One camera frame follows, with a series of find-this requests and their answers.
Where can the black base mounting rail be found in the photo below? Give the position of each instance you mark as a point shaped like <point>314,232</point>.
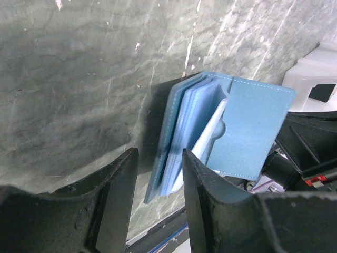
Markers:
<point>159,235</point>

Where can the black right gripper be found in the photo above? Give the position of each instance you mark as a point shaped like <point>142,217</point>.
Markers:
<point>304,157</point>

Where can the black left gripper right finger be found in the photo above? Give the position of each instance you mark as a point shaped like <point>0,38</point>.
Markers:
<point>224,218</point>

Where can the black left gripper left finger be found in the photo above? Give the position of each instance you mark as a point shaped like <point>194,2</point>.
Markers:
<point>89,215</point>

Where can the blue card holder wallet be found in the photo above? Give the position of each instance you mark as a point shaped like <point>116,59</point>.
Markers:
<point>229,123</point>

